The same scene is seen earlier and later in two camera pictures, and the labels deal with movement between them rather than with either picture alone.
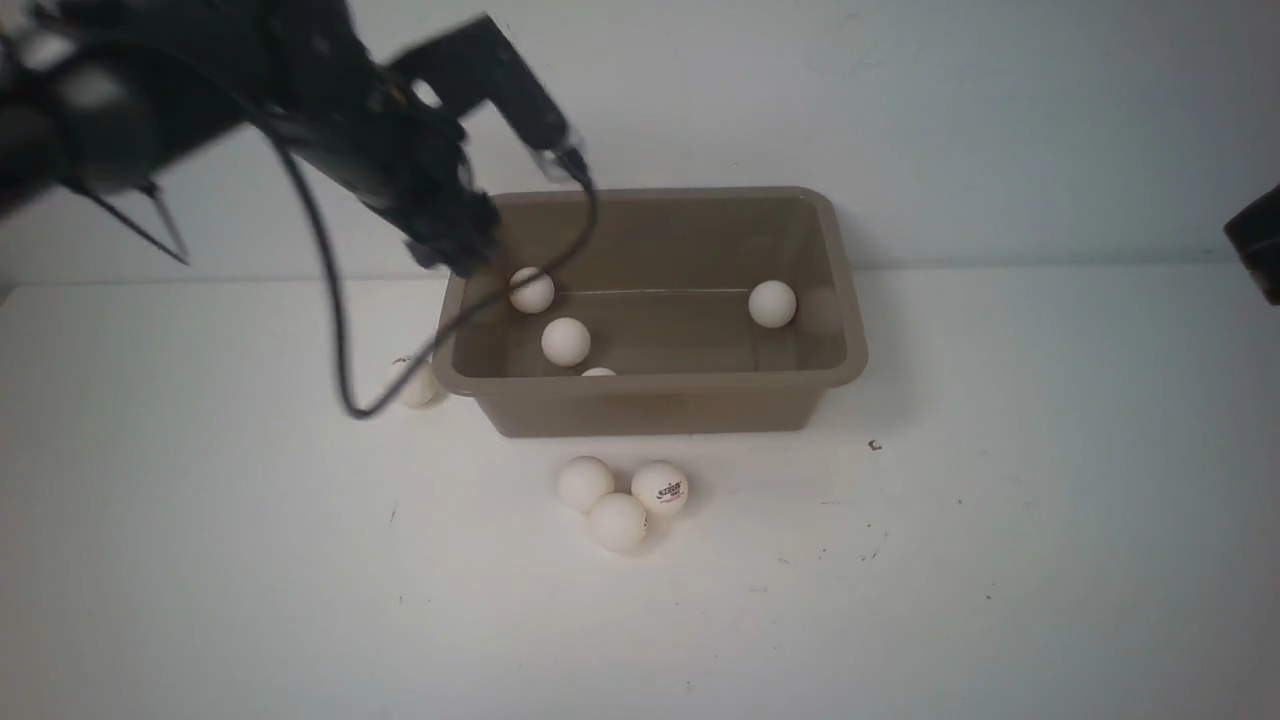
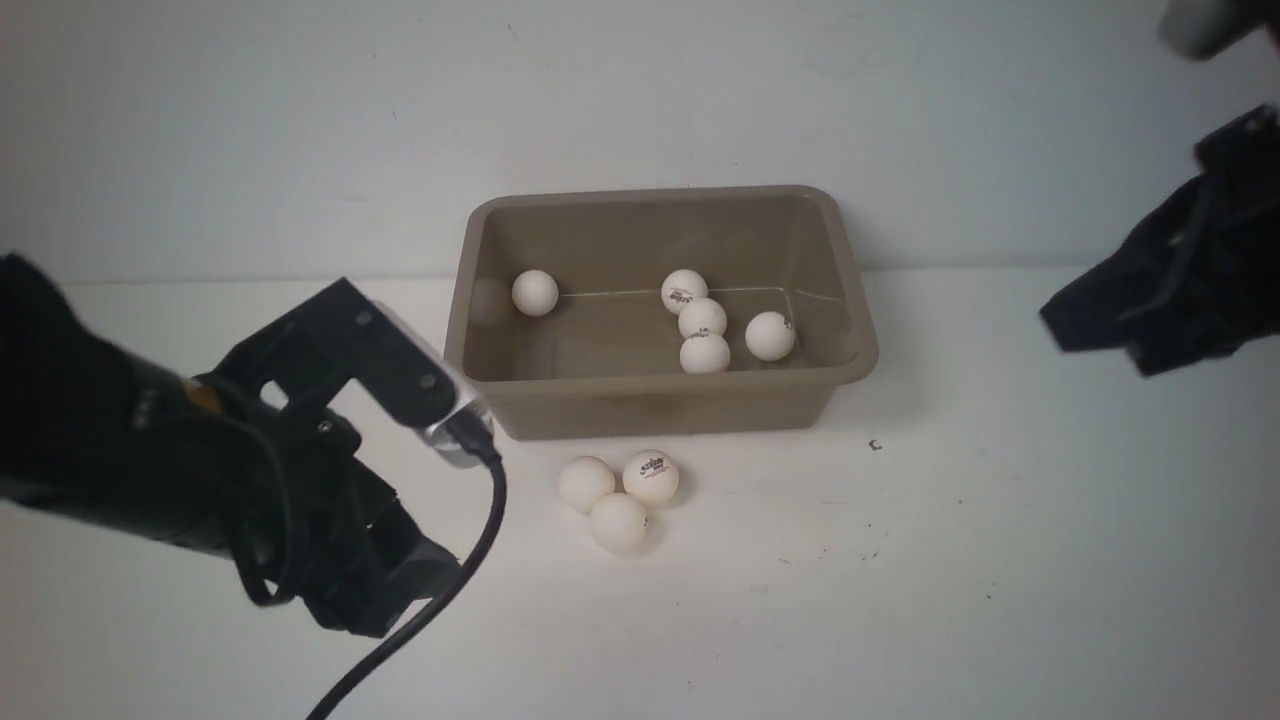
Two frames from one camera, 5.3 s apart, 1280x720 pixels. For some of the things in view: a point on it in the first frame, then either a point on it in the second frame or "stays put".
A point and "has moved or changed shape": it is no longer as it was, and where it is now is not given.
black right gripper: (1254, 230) to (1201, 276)
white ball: (421, 388) has moved or changed shape
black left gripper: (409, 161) to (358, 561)
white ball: (772, 303) to (770, 336)
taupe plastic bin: (676, 312) stays put
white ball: (533, 296) stays put
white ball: (566, 341) to (702, 315)
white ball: (584, 481) stays put
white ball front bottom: (618, 522) stays put
